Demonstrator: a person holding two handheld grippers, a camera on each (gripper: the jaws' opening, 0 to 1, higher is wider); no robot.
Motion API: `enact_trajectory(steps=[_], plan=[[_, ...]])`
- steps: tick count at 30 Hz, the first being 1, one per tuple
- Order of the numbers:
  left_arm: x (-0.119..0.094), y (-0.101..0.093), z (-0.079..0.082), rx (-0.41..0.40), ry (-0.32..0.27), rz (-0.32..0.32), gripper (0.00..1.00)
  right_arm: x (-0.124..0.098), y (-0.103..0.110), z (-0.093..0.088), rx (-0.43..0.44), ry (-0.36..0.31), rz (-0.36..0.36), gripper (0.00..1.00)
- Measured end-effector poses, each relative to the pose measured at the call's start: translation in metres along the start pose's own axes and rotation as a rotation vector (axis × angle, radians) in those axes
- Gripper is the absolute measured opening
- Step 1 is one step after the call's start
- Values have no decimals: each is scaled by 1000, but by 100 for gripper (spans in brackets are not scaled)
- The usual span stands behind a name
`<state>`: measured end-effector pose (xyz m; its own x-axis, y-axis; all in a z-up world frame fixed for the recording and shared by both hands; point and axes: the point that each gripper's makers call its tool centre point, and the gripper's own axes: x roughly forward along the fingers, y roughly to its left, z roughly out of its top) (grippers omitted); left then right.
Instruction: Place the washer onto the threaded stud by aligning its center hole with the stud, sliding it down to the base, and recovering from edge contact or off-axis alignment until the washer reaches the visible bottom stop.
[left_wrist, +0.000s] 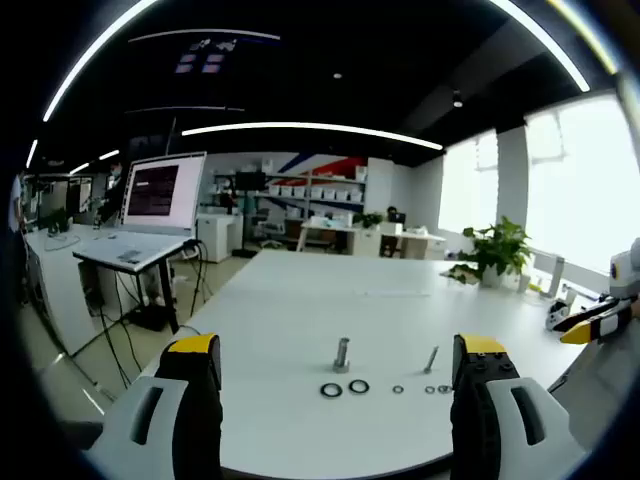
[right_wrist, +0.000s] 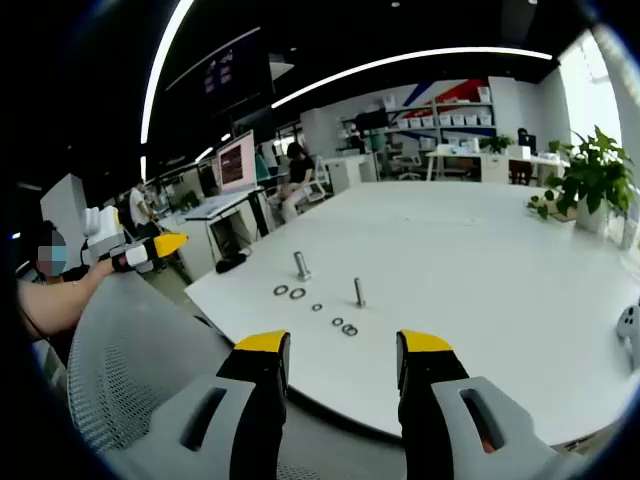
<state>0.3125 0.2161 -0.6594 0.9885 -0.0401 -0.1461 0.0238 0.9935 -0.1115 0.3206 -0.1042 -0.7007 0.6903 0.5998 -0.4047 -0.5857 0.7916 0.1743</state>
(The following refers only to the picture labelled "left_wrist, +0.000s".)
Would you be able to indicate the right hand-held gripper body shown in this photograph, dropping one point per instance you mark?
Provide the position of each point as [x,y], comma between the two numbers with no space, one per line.
[627,275]

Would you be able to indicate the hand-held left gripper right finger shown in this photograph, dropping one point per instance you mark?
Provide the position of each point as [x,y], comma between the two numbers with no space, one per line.
[480,425]

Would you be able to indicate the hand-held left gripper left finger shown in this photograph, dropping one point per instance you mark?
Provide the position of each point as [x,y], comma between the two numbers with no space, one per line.
[195,410]

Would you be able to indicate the black washer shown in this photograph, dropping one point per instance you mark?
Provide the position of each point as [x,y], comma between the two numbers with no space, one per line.
[322,389]
[351,386]

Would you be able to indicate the silver threaded stud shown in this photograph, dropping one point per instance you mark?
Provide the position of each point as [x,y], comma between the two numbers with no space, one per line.
[342,352]

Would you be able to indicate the small white toy figure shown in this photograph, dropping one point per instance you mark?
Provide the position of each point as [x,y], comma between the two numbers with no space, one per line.
[556,317]

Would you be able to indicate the white desk stand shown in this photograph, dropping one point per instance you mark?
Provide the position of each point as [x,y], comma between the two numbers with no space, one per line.
[555,275]

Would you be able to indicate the grey mesh chair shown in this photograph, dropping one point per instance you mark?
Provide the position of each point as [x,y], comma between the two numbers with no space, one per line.
[595,395]

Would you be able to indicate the silver bolt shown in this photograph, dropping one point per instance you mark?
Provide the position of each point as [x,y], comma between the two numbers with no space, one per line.
[431,361]

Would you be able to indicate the potted green plant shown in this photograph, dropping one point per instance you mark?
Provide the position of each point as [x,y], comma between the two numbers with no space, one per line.
[500,245]

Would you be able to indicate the white cabinet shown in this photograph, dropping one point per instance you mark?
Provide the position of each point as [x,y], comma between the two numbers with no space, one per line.
[215,240]

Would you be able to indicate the white tilted standing desk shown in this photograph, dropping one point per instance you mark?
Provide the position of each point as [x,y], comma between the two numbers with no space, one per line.
[130,250]

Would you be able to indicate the white counter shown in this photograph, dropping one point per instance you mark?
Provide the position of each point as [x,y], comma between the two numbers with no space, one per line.
[50,280]

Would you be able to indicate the large monitor screen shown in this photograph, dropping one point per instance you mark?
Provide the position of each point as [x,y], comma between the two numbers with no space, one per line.
[165,195]

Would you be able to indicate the white office desk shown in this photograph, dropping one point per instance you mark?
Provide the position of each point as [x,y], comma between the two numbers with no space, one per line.
[350,235]

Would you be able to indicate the black monitor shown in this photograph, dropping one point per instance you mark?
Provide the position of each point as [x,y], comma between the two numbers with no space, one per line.
[250,180]

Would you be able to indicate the ceiling light strip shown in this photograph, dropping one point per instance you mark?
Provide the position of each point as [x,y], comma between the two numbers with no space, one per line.
[75,70]
[550,42]
[310,127]

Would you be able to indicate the shelf with white boxes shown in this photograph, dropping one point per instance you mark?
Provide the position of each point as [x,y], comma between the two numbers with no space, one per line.
[325,192]

